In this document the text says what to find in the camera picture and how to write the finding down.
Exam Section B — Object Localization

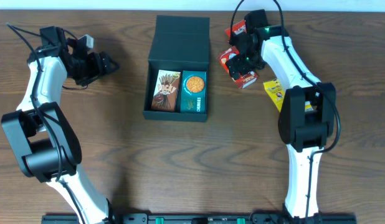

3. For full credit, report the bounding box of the brown Pocky box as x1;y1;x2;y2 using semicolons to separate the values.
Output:
151;70;181;112

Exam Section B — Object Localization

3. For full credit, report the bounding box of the black storage box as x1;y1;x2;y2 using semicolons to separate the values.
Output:
143;15;210;122

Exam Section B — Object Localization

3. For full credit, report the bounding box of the yellow snack bag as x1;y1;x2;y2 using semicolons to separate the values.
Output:
262;78;315;113

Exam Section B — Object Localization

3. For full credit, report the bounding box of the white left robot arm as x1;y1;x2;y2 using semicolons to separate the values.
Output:
1;35;118;223

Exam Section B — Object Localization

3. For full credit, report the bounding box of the teal Chunkies cookie box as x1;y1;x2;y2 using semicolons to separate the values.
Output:
180;70;207;114

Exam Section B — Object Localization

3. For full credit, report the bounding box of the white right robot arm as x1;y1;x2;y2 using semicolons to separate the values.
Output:
220;25;340;223

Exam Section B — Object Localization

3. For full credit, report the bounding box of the red Hello Panda box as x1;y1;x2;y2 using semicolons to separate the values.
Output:
217;47;258;89

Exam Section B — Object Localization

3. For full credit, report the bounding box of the red Hacks candy bag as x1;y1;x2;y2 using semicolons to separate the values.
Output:
225;20;246;37

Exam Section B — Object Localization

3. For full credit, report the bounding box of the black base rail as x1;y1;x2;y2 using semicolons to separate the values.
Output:
41;213;358;224

